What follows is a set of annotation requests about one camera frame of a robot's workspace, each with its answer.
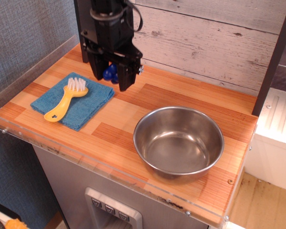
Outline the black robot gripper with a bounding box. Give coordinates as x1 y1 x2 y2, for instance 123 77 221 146
81 14 144 92

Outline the clear acrylic edge guard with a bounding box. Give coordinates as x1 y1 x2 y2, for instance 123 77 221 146
0 108 257 229

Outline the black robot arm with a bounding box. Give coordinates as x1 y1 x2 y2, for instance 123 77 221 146
81 0 143 92

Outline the blue folded cloth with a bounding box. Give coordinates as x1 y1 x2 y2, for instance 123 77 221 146
31 73 114 131

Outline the yellow scrub brush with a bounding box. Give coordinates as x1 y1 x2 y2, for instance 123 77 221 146
44 77 89 123

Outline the yellow object bottom left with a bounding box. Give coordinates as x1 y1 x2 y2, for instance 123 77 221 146
5 219 28 229

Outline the grey toy cabinet front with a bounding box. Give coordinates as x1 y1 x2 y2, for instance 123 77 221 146
34 146 208 229

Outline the blue toy grape bunch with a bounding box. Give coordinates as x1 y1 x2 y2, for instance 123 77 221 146
102 63 119 84

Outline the dark right upright post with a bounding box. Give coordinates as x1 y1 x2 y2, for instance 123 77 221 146
252 17 286 116

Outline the stainless steel bowl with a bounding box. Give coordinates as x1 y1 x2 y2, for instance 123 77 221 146
133 106 224 183

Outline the silver toy dispenser panel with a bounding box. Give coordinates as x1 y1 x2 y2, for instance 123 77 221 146
85 187 143 229

